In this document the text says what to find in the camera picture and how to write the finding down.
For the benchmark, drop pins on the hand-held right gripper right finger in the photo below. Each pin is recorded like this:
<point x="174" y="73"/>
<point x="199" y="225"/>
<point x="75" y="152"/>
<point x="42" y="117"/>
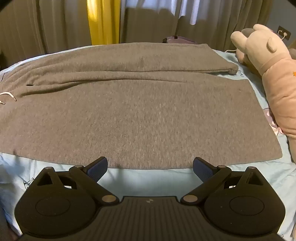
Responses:
<point x="203" y="170"/>

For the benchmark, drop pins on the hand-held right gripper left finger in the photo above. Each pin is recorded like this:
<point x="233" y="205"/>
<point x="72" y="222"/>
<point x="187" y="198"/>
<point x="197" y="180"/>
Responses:
<point x="97" y="169"/>

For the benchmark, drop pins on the grey pants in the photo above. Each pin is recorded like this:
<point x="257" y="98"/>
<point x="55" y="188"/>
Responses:
<point x="138" y="111"/>

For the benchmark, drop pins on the light blue bed sheet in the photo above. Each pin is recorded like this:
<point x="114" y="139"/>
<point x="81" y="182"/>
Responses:
<point x="150" y="180"/>

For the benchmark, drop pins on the beige plush toy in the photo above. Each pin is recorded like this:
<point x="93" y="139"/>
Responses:
<point x="279" y="76"/>

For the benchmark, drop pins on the dark purple bag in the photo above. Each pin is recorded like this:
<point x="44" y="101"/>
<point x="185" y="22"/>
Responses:
<point x="179" y="39"/>

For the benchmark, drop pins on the yellow curtain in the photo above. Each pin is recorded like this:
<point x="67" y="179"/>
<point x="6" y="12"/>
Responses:
<point x="104" y="20"/>

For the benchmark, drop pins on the white sheer curtain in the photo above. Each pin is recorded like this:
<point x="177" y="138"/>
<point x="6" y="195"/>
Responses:
<point x="161" y="5"/>

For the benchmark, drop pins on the wall socket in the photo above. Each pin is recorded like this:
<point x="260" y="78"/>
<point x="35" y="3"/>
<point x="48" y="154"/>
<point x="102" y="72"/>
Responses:
<point x="286" y="31"/>

